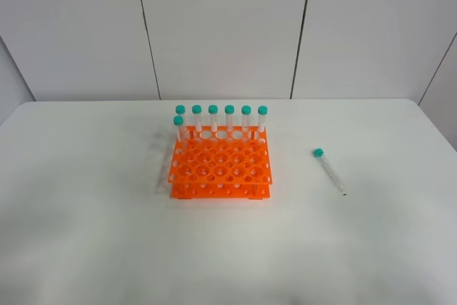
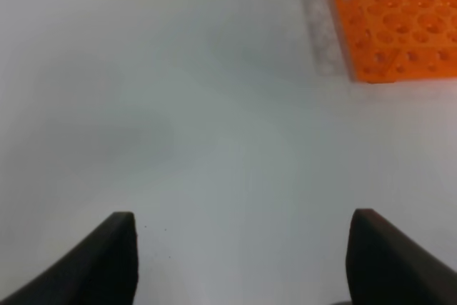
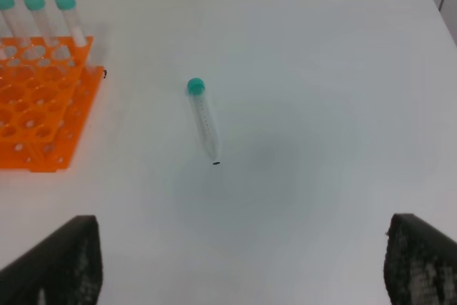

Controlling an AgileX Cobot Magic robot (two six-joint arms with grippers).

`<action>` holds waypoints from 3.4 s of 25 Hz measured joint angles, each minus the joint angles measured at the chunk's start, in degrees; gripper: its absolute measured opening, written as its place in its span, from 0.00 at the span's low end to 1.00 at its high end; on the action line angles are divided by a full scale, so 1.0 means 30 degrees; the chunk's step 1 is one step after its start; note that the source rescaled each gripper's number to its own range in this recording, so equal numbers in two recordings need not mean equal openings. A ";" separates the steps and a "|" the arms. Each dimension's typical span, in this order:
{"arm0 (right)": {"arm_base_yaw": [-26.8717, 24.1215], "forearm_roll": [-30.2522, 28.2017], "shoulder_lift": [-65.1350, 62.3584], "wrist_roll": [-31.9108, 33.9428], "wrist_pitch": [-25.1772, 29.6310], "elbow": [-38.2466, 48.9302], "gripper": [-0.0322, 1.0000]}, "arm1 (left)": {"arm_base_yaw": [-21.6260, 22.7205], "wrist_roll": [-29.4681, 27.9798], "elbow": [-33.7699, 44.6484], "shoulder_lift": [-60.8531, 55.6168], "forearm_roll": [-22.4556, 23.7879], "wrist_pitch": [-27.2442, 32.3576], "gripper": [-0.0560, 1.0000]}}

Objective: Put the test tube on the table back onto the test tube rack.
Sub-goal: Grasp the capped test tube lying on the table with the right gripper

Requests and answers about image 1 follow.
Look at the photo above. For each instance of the teal-capped test tube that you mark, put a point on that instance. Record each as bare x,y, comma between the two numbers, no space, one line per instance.
336,180

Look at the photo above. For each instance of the orange test tube rack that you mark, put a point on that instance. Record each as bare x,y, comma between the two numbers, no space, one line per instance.
221,165

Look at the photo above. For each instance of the second row left tube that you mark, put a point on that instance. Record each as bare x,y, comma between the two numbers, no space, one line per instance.
180,135

